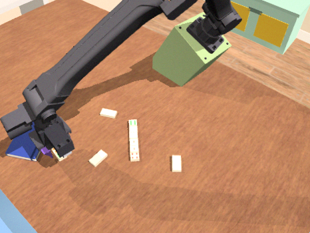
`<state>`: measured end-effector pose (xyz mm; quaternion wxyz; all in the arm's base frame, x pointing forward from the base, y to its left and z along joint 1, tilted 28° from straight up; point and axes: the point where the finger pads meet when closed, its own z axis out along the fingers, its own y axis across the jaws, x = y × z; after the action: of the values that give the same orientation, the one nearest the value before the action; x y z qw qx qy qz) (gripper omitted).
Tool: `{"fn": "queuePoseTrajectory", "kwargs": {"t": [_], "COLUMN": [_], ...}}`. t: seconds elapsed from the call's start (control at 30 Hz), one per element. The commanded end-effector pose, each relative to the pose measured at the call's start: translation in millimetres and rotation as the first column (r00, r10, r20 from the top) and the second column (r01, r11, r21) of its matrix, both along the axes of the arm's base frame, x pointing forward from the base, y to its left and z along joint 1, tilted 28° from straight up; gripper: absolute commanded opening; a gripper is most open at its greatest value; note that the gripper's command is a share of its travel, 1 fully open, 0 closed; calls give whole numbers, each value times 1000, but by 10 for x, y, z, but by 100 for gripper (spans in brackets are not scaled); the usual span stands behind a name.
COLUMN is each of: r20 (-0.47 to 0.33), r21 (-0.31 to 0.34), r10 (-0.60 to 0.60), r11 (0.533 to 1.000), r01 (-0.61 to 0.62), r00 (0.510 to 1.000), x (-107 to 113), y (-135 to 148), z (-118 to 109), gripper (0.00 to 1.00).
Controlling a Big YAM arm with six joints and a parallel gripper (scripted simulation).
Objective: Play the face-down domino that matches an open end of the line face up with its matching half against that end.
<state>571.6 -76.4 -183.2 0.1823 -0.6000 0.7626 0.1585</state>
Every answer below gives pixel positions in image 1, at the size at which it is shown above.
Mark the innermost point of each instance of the blue notebook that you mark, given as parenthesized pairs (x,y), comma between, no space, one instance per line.
(23,147)

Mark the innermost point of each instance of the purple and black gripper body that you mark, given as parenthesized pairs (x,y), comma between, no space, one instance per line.
(34,137)

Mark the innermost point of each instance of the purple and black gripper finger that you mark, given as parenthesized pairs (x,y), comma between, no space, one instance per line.
(47,152)

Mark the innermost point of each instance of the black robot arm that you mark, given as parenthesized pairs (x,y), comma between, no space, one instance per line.
(46,94)

